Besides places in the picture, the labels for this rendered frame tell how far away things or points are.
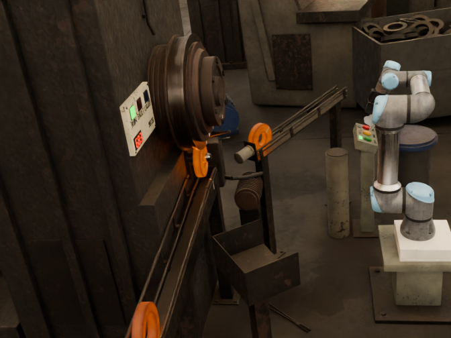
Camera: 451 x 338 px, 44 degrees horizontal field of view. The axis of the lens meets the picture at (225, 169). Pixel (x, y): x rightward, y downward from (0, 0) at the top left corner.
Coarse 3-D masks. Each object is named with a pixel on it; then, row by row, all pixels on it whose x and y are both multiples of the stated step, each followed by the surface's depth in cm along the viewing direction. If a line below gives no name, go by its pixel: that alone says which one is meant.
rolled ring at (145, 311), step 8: (144, 304) 164; (152, 304) 169; (136, 312) 161; (144, 312) 161; (152, 312) 168; (136, 320) 159; (144, 320) 160; (152, 320) 172; (136, 328) 158; (144, 328) 160; (152, 328) 172; (136, 336) 157; (144, 336) 159; (152, 336) 171
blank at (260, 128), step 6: (258, 126) 273; (264, 126) 276; (252, 132) 272; (258, 132) 273; (264, 132) 277; (270, 132) 281; (252, 138) 271; (264, 138) 280; (270, 138) 282; (258, 144) 276
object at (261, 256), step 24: (216, 240) 202; (240, 240) 207; (216, 264) 206; (240, 264) 203; (264, 264) 202; (288, 264) 186; (240, 288) 188; (264, 288) 185; (288, 288) 190; (264, 312) 207; (264, 336) 211
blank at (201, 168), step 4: (204, 148) 239; (196, 152) 232; (200, 152) 232; (196, 156) 232; (200, 156) 232; (196, 160) 231; (200, 160) 231; (196, 164) 232; (200, 164) 232; (204, 164) 241; (196, 168) 233; (200, 168) 232; (204, 168) 238; (196, 172) 234; (200, 172) 234; (204, 172) 238; (200, 176) 237; (204, 176) 238
